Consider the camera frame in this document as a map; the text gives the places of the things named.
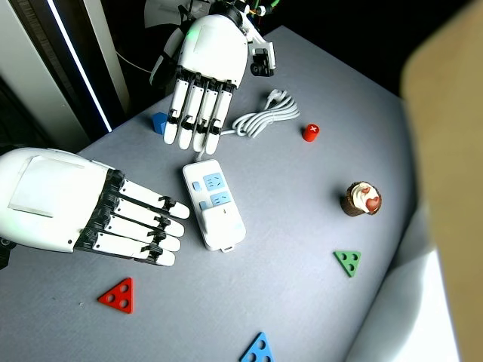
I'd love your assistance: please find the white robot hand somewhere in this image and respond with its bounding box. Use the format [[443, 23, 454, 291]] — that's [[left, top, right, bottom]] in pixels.
[[149, 14, 250, 156], [0, 147, 191, 268]]

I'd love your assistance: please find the white plug adapter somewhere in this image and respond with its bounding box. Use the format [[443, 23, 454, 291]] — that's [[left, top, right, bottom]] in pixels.
[[198, 205, 239, 238]]

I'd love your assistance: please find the white power strip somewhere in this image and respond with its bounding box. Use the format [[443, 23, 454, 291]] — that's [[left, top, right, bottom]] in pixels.
[[182, 158, 248, 253]]

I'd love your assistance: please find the small blue block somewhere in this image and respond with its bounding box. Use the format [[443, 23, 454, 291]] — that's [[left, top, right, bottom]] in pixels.
[[150, 112, 169, 135]]

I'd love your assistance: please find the red triangle block with holes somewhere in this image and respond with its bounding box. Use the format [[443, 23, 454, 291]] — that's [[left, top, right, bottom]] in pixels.
[[97, 277, 134, 314]]

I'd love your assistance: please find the red cylinder with white cross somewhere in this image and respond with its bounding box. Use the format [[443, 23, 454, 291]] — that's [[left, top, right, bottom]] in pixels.
[[301, 123, 321, 143]]

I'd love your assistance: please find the toy cupcake with cream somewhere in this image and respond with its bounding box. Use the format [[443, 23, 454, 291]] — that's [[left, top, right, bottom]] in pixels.
[[340, 180, 383, 218]]

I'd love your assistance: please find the green triangle block with holes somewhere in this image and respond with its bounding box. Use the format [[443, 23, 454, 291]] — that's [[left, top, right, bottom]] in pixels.
[[333, 249, 362, 278]]

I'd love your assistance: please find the blue triangle block with holes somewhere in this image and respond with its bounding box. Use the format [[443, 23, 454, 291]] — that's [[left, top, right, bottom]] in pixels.
[[239, 331, 275, 362]]

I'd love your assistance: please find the tan board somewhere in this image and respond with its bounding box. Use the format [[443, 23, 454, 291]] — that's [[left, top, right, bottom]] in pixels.
[[401, 0, 483, 362]]

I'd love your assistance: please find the white backdrop sheet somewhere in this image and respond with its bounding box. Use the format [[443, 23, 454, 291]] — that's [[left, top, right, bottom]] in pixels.
[[345, 210, 460, 362]]

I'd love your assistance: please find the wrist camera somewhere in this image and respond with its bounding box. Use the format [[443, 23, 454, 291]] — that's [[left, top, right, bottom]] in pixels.
[[247, 35, 276, 78]]

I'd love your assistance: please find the white power strip cable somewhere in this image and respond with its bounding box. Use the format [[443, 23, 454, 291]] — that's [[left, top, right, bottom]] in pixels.
[[194, 89, 301, 163]]

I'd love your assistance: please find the white frame post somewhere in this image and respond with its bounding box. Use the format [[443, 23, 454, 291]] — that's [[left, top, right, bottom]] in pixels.
[[45, 0, 131, 133]]

